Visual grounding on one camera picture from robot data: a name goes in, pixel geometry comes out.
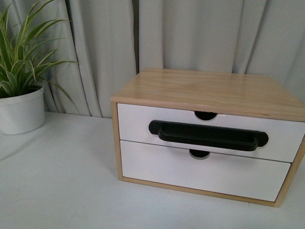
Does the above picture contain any grey curtain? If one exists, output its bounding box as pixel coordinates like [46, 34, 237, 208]
[36, 0, 305, 117]

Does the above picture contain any wooden two-drawer cabinet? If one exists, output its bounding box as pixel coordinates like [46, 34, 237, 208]
[111, 68, 305, 207]

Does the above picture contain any black drawer handle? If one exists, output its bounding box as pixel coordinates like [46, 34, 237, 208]
[149, 120, 269, 151]

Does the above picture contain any white plant pot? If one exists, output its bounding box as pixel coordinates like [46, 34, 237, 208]
[0, 87, 45, 135]

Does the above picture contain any green spider plant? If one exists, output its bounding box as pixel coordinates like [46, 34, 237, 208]
[0, 0, 80, 114]

